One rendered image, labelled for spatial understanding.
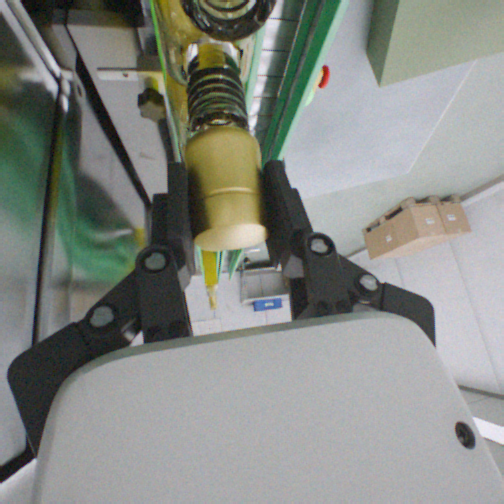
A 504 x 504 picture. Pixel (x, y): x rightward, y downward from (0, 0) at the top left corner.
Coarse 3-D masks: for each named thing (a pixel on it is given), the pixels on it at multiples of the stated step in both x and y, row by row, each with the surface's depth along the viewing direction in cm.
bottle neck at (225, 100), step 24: (192, 48) 12; (216, 48) 12; (192, 72) 12; (216, 72) 11; (192, 96) 11; (216, 96) 11; (240, 96) 11; (192, 120) 11; (216, 120) 13; (240, 120) 11
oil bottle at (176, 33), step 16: (160, 0) 11; (176, 0) 11; (160, 16) 12; (176, 16) 11; (160, 32) 12; (176, 32) 12; (192, 32) 12; (256, 32) 13; (176, 48) 12; (240, 48) 13; (176, 64) 13; (240, 64) 14; (176, 80) 14
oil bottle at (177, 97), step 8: (168, 80) 16; (168, 88) 17; (176, 88) 16; (184, 88) 16; (168, 96) 17; (176, 96) 16; (184, 96) 16; (176, 104) 17; (184, 104) 16; (176, 112) 17; (184, 112) 17; (176, 120) 17; (184, 120) 17; (176, 128) 18; (184, 128) 18; (176, 136) 20; (184, 136) 18; (184, 144) 20
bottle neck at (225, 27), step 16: (192, 0) 7; (208, 0) 7; (224, 0) 8; (240, 0) 8; (256, 0) 7; (272, 0) 7; (192, 16) 7; (208, 16) 7; (224, 16) 8; (240, 16) 7; (256, 16) 7; (208, 32) 7; (224, 32) 8; (240, 32) 8
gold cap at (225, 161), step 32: (224, 128) 10; (192, 160) 10; (224, 160) 10; (256, 160) 11; (192, 192) 10; (224, 192) 9; (256, 192) 10; (192, 224) 10; (224, 224) 9; (256, 224) 9
